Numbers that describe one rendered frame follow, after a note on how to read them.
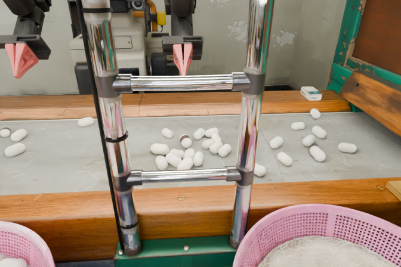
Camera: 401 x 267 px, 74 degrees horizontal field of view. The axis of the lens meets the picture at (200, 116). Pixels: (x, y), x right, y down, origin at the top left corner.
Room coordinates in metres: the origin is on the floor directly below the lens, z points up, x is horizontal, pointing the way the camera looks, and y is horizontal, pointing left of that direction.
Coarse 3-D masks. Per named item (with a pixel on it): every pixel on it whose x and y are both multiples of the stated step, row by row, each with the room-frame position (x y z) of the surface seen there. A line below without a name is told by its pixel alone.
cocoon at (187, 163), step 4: (184, 160) 0.41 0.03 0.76; (188, 160) 0.41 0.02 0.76; (192, 160) 0.41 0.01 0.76; (180, 164) 0.39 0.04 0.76; (184, 164) 0.39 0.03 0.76; (188, 164) 0.40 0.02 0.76; (192, 164) 0.41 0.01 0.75; (180, 168) 0.39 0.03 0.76; (184, 168) 0.39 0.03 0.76; (188, 168) 0.39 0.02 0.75
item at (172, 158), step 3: (168, 153) 0.43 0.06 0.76; (171, 153) 0.43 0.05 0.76; (168, 156) 0.42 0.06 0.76; (171, 156) 0.42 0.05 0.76; (174, 156) 0.42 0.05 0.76; (177, 156) 0.42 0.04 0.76; (168, 159) 0.42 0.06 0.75; (171, 159) 0.41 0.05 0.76; (174, 159) 0.41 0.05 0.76; (177, 159) 0.41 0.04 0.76; (180, 159) 0.41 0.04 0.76; (168, 162) 0.42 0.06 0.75; (171, 162) 0.41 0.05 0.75; (174, 162) 0.41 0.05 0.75; (177, 162) 0.41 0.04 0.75; (174, 165) 0.41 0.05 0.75; (177, 165) 0.41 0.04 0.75
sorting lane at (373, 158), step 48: (0, 144) 0.49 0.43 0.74; (48, 144) 0.49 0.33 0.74; (96, 144) 0.49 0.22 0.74; (144, 144) 0.49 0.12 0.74; (192, 144) 0.49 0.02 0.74; (288, 144) 0.50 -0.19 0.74; (336, 144) 0.50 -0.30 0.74; (384, 144) 0.50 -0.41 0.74; (0, 192) 0.34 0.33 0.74; (48, 192) 0.34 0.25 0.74
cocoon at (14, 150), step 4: (16, 144) 0.46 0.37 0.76; (20, 144) 0.46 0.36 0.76; (8, 148) 0.44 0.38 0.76; (12, 148) 0.44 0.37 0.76; (16, 148) 0.45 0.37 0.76; (20, 148) 0.45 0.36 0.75; (24, 148) 0.46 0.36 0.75; (8, 152) 0.44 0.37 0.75; (12, 152) 0.44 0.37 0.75; (16, 152) 0.44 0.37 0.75; (20, 152) 0.45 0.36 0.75; (8, 156) 0.44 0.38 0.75; (12, 156) 0.44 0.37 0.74
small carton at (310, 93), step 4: (304, 88) 0.73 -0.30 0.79; (308, 88) 0.73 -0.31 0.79; (312, 88) 0.74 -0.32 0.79; (300, 92) 0.75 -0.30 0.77; (304, 92) 0.72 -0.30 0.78; (308, 92) 0.70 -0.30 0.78; (312, 92) 0.70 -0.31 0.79; (316, 92) 0.70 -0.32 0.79; (320, 92) 0.70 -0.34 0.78; (304, 96) 0.72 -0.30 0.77; (308, 96) 0.70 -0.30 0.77; (312, 96) 0.69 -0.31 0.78; (316, 96) 0.69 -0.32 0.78; (320, 96) 0.69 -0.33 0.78; (312, 100) 0.69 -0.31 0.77
